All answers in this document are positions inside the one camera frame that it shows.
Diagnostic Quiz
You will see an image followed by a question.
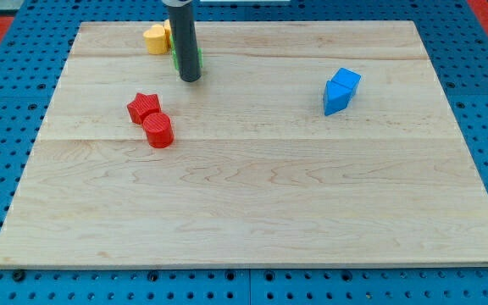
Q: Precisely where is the blue cube block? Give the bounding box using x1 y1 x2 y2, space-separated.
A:
330 68 362 98

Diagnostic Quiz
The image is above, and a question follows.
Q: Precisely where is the wooden board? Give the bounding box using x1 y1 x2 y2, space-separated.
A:
0 21 488 270

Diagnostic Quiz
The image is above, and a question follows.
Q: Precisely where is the red cylinder block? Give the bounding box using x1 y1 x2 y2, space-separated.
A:
142 113 174 148

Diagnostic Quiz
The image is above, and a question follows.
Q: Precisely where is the blue triangular prism block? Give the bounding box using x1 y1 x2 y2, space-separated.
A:
323 80 352 116

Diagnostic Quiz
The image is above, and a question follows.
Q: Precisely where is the green block behind rod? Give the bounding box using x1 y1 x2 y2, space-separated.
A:
169 34 203 73

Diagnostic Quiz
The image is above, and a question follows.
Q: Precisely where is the red star block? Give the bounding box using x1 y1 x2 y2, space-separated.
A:
126 93 161 125

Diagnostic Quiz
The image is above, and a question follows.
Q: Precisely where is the yellow heart block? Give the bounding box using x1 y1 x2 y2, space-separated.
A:
143 25 169 55

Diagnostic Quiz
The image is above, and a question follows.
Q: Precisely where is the yellow block behind rod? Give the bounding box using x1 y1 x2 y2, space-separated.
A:
164 19 172 49

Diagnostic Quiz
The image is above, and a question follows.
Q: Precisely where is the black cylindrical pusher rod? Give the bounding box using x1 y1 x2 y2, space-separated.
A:
163 0 201 82

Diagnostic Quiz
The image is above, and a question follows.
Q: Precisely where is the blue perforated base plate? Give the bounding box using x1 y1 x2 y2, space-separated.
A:
0 0 488 304

